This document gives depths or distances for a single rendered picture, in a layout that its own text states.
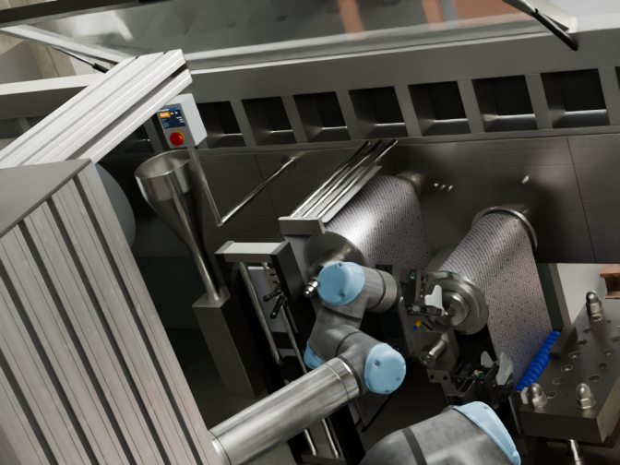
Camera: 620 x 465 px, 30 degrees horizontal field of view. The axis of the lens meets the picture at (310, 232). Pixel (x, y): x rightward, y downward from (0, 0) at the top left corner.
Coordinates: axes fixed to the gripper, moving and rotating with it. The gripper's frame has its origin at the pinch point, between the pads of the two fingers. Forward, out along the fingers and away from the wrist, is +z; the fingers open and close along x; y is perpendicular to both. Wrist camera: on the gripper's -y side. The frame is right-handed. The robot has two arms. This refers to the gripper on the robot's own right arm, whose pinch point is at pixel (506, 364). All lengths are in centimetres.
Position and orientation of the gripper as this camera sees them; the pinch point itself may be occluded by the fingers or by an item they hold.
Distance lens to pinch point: 234.3
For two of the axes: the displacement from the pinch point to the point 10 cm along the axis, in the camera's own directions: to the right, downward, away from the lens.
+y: -3.0, -8.6, -4.1
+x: -8.1, 0.0, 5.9
